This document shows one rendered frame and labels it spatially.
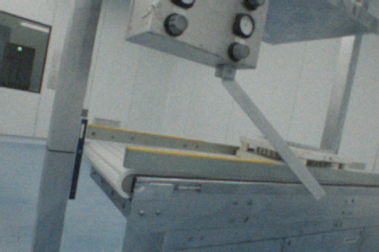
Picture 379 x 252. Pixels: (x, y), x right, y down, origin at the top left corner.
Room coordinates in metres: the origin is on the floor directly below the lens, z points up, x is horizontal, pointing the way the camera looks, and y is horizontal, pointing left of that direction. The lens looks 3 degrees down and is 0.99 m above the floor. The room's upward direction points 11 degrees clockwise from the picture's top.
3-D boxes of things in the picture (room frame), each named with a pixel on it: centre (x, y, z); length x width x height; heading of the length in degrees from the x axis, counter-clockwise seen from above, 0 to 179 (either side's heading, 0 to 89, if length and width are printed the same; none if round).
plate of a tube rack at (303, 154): (0.89, -0.32, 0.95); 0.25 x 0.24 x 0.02; 34
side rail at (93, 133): (1.05, -0.31, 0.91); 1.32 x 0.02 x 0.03; 123
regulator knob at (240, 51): (0.50, -0.05, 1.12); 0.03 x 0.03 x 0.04; 33
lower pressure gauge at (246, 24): (0.50, -0.05, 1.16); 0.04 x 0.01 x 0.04; 123
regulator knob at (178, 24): (0.43, 0.05, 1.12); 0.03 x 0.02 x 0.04; 123
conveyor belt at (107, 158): (0.94, -0.39, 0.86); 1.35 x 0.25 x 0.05; 123
